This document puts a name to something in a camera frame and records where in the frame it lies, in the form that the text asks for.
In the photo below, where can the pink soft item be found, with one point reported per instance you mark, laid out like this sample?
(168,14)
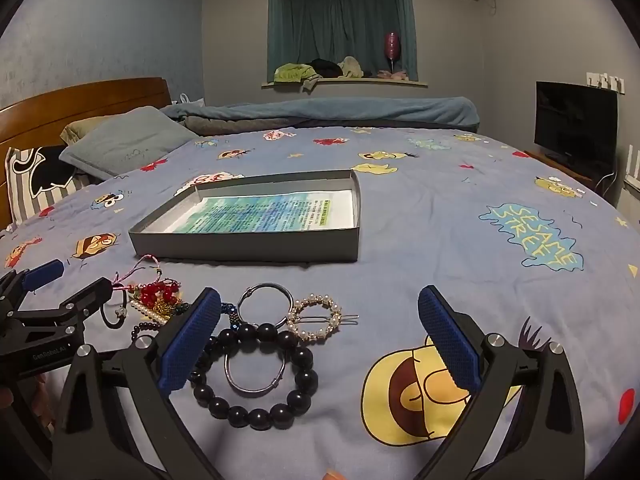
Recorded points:
(392,75)

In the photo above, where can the wooden headboard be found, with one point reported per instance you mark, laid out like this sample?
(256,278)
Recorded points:
(75,97)

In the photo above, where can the window sill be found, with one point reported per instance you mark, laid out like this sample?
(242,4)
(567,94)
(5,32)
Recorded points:
(350,82)

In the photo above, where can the red bead jewellery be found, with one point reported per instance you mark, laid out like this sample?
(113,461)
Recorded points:
(155,292)

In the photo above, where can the grey blanket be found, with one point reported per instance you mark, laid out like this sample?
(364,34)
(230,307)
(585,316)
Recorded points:
(225,124)

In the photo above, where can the printed paper sheet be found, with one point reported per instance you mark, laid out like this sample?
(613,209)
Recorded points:
(260,212)

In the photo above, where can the wall hook rack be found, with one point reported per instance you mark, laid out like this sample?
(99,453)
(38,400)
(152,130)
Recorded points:
(606,81)

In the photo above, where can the black cloth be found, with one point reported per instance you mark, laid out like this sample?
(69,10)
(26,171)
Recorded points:
(325,66)

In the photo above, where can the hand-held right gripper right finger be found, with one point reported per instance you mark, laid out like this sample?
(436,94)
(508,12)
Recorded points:
(447,340)

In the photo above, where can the grey cardboard box tray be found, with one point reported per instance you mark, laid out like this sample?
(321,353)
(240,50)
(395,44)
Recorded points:
(240,247)

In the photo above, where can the cartoon printed bedsheet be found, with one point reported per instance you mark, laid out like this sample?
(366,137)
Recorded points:
(450,240)

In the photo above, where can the white pearl strand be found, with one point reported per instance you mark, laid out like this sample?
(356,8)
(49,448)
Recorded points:
(149,312)

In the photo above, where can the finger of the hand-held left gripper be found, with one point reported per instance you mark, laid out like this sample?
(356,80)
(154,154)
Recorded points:
(42,272)
(87,297)

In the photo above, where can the black television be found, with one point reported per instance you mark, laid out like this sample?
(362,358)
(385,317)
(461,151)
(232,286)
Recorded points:
(575,120)

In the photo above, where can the olive pillow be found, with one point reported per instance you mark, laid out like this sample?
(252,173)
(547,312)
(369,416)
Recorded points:
(82,130)

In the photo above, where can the grey-blue pillow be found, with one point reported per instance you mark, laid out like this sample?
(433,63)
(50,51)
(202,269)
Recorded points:
(125,142)

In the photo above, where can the wooden television stand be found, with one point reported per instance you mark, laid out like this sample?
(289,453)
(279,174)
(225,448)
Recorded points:
(565,167)

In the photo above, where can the pink balloon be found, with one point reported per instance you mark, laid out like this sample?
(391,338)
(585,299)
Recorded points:
(392,45)

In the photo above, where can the beige cloth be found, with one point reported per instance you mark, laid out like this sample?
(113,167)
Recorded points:
(351,66)

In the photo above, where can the teal curtain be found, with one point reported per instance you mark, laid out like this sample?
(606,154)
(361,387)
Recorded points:
(340,20)

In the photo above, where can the green cloth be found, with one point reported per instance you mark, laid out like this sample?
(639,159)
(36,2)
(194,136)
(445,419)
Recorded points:
(290,74)

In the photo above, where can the striped cartoon pillow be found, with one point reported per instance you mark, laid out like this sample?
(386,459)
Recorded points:
(30,185)

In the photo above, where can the blue blanket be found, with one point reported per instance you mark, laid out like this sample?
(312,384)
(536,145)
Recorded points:
(350,110)

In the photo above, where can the silver hoop bangle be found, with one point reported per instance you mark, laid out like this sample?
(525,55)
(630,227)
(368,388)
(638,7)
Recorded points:
(274,384)
(265,285)

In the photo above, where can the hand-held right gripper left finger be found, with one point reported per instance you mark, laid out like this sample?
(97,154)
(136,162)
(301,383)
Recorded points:
(192,340)

